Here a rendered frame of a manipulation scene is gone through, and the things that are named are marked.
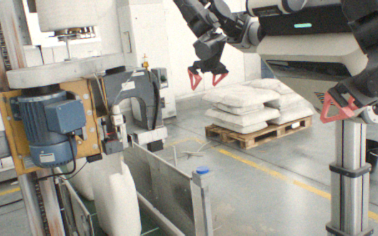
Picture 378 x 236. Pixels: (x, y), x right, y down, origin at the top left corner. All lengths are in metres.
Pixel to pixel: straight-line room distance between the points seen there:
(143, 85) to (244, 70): 5.67
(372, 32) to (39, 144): 0.99
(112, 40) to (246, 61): 2.79
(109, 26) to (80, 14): 4.48
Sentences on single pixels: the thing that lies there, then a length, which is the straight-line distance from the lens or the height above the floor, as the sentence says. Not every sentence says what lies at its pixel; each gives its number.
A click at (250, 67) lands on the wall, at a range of 7.17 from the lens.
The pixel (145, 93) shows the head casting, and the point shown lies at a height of 1.23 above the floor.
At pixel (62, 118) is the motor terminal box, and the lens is 1.13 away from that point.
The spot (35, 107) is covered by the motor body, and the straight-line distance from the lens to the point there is 1.20.
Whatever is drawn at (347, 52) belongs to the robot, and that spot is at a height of 1.39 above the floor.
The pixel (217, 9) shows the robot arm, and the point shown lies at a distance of 1.19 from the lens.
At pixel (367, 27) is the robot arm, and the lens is 0.71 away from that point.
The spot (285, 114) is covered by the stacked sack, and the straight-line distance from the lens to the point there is 4.57.
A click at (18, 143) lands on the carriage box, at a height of 1.14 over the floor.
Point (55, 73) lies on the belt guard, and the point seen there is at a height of 1.39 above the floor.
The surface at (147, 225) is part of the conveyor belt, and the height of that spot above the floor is 0.38.
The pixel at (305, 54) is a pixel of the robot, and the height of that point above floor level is 1.38.
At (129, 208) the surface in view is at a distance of 1.88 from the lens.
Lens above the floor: 1.50
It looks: 15 degrees down
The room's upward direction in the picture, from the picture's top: 6 degrees counter-clockwise
